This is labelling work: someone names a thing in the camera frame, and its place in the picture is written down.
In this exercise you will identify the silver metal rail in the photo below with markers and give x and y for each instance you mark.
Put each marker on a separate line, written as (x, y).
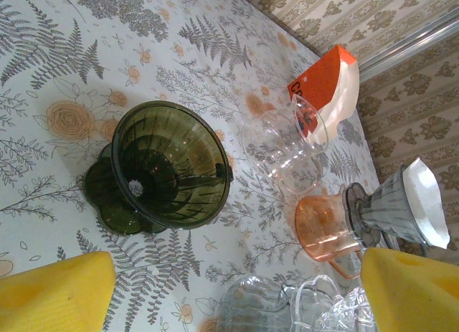
(412, 45)

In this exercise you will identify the dark green plastic dripper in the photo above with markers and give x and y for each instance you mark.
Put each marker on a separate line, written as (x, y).
(161, 149)

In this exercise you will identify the clear glass carafe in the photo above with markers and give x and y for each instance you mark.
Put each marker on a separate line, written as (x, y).
(261, 156)

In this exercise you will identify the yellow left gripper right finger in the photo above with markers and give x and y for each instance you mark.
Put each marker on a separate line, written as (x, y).
(412, 299)

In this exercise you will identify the floral patterned tablecloth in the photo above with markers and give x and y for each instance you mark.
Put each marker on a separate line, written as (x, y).
(54, 41)

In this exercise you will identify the smoky grey plastic dripper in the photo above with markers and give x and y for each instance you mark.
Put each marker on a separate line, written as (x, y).
(380, 210)

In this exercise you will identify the clear glass pitcher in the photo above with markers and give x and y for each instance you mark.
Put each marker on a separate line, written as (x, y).
(322, 310)

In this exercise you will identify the white paper coffee filter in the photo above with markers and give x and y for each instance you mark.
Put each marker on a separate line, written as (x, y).
(423, 195)

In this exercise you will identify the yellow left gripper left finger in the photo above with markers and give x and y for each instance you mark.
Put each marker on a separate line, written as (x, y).
(54, 296)

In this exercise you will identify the coffee filter pack orange label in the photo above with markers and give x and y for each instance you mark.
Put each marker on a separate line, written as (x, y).
(322, 77)

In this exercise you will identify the pink glass carafe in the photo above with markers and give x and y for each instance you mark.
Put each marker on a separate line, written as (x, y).
(315, 221)

